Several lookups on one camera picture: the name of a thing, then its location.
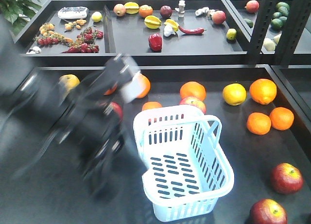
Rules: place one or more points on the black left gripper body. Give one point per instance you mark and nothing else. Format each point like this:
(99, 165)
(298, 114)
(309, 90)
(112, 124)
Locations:
(86, 117)

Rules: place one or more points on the light blue plastic basket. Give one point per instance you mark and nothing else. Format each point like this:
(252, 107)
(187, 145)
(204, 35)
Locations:
(187, 170)

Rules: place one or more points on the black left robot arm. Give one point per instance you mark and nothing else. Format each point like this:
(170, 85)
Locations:
(31, 89)

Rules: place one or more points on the pink red apple rear left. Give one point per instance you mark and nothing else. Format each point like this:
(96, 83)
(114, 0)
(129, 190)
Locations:
(113, 106)

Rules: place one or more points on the pink red apple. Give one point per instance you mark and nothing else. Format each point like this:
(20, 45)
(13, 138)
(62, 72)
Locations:
(194, 101)
(113, 106)

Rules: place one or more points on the orange rear left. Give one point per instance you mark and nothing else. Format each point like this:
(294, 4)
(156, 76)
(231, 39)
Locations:
(111, 90)

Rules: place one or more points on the yellow green pear front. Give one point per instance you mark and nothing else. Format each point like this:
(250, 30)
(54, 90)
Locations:
(69, 81)

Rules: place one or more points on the small orange centre left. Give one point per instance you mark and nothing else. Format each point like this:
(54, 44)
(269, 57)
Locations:
(151, 105)

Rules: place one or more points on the small orange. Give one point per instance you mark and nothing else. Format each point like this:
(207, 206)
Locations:
(151, 105)
(258, 123)
(281, 118)

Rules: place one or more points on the pink red apple centre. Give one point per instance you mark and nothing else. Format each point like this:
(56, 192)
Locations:
(194, 101)

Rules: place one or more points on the red bell pepper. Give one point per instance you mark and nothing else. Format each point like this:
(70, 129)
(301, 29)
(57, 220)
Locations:
(155, 42)

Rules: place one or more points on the orange behind centre apple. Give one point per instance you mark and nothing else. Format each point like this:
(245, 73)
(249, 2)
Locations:
(193, 89)

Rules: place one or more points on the white remote controller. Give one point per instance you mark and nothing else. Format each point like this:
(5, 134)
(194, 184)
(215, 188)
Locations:
(79, 12)

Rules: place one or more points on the yellow starfruit left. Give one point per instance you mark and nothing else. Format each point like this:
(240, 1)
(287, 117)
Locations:
(152, 22)

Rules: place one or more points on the yellow starfruit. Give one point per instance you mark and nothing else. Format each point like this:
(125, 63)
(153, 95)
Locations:
(152, 22)
(173, 24)

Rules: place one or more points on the white garlic bulb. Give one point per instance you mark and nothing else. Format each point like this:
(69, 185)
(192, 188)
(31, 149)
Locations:
(168, 31)

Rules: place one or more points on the yellow starfruit right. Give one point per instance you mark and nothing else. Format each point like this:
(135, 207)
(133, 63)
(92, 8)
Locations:
(173, 24)

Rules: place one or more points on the dark purple plum fruit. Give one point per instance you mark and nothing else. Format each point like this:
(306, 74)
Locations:
(166, 11)

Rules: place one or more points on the green potted plant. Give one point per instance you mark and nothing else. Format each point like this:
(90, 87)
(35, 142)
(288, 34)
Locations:
(19, 12)

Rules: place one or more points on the red chili pepper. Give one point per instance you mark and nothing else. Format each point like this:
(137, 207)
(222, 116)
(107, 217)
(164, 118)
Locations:
(196, 31)

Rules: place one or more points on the yellow orange citrus fruit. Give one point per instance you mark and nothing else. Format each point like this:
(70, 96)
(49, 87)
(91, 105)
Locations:
(234, 94)

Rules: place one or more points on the small orange right front left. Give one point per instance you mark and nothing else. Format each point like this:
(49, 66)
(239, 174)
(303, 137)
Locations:
(258, 123)

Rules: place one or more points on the large orange right rear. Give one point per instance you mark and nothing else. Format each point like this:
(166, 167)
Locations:
(263, 91)

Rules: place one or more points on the black upper display shelf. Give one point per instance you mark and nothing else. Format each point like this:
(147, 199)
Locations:
(224, 40)

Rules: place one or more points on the red apple front right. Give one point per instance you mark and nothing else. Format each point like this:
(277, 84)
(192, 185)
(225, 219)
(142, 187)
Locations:
(268, 211)

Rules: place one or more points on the pale green pear upper shelf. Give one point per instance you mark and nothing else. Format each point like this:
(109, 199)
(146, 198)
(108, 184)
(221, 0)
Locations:
(269, 45)

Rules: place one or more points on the red apple front middle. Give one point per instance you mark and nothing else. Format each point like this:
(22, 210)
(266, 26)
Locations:
(286, 179)

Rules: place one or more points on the red pomegranate upper shelf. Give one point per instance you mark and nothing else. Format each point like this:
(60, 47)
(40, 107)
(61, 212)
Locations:
(252, 6)

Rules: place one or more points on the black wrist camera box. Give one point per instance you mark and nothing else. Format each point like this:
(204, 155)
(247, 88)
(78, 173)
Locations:
(123, 71)

